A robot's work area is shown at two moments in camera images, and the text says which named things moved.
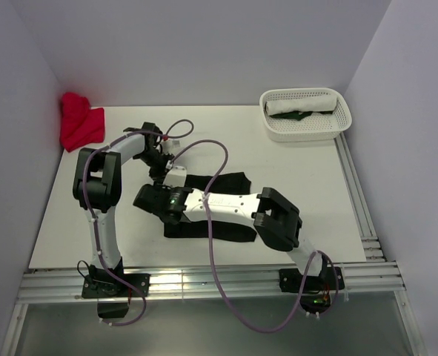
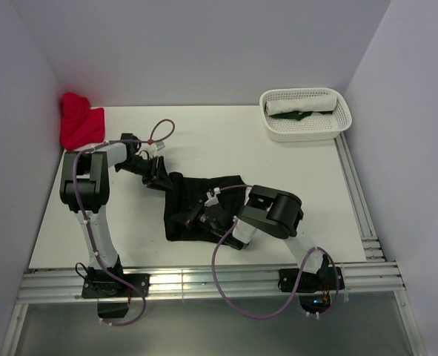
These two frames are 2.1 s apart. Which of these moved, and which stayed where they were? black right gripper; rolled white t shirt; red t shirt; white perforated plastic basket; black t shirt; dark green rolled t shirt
Moved: black t shirt; black right gripper
Stayed: red t shirt; dark green rolled t shirt; white perforated plastic basket; rolled white t shirt
